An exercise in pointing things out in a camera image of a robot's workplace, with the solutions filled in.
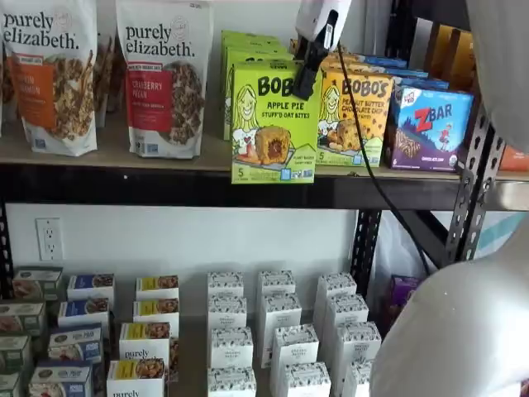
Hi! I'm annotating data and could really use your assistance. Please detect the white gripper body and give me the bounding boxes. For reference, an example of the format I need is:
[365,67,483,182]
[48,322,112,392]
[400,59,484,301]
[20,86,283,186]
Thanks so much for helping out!
[294,0,353,54]

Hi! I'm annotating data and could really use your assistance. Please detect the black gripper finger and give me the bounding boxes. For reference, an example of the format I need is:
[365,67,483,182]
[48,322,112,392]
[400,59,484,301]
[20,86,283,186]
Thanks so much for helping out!
[292,39,332,101]

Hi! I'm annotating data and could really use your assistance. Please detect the green Bobo's apple pie box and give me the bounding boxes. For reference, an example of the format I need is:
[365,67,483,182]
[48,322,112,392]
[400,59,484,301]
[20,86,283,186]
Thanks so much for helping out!
[222,40,293,55]
[225,50,299,141]
[230,60,322,185]
[221,29,284,45]

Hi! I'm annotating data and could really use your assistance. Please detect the blue purple Zbar box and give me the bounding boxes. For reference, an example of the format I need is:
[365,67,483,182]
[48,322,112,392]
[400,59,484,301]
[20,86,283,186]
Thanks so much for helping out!
[383,84,475,173]
[394,76,450,90]
[362,55,409,69]
[382,67,430,79]

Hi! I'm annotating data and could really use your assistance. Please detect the brown orange cardboard box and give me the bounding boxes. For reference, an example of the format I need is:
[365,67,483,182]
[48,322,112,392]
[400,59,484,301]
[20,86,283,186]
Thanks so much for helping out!
[423,22,477,91]

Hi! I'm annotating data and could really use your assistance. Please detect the tan wooden shelf board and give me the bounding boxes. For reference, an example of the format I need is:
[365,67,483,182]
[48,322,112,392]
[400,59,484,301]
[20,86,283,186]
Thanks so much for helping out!
[0,111,468,181]
[493,170,529,182]

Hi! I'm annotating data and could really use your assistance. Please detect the white organic pantry box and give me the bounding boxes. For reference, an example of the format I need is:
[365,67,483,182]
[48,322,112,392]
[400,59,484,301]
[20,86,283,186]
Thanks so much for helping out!
[207,294,248,332]
[258,292,303,356]
[206,270,245,299]
[270,323,320,369]
[256,269,297,297]
[209,326,255,370]
[320,293,370,332]
[341,358,375,397]
[330,321,383,365]
[270,361,331,397]
[316,271,359,303]
[206,366,258,397]

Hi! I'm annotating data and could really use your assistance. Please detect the large orange cardboard box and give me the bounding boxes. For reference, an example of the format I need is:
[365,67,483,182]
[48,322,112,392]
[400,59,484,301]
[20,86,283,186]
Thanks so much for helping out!
[498,144,529,173]

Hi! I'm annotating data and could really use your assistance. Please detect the purple snack box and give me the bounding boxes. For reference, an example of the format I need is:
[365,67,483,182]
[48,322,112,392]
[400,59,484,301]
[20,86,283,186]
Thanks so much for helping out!
[387,275,423,319]

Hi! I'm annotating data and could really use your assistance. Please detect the yellow purely elizabeth box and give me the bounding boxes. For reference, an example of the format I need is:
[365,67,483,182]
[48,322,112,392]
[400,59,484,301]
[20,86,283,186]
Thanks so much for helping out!
[131,297,181,328]
[106,358,166,397]
[118,321,181,365]
[135,275,180,301]

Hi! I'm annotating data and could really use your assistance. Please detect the blue granola box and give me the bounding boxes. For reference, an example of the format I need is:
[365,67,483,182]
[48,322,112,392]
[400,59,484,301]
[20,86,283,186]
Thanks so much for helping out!
[66,272,116,301]
[56,298,111,330]
[47,323,104,365]
[27,359,94,397]

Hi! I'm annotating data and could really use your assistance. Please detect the dark green granola box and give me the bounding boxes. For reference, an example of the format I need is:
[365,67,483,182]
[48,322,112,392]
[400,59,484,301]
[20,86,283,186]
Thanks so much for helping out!
[0,301,47,338]
[0,371,21,397]
[0,334,33,373]
[11,266,64,302]

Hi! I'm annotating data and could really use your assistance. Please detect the red label granola bag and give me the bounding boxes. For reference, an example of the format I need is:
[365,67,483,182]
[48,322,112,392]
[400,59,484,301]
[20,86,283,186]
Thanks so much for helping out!
[115,0,215,160]

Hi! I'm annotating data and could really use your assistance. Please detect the black metal shelving rack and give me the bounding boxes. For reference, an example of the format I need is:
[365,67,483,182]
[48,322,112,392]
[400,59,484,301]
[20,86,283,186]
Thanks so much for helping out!
[0,0,508,301]
[481,177,529,214]

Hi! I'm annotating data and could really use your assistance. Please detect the white plastic sheet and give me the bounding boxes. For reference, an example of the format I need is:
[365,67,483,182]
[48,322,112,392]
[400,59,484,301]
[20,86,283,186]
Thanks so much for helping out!
[369,208,529,286]

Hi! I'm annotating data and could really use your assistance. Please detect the purely elizabeth granola bag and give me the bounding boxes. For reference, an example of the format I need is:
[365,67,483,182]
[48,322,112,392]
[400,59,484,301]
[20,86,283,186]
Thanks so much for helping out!
[93,32,127,129]

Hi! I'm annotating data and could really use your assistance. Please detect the orange label granola bag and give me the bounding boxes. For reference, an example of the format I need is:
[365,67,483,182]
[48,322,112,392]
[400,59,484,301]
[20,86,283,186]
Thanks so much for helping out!
[0,0,99,157]

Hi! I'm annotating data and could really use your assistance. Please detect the white organic pantry boxes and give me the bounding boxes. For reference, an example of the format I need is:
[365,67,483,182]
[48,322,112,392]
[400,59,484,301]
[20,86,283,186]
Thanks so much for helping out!
[0,264,373,397]

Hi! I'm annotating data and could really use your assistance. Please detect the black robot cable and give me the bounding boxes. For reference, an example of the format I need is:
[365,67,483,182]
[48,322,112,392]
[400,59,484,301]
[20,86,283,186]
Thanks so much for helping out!
[336,41,434,276]

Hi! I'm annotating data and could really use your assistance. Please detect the white wall power outlet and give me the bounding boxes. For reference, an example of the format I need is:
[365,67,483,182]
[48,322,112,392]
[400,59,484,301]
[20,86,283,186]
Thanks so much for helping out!
[36,218,65,262]

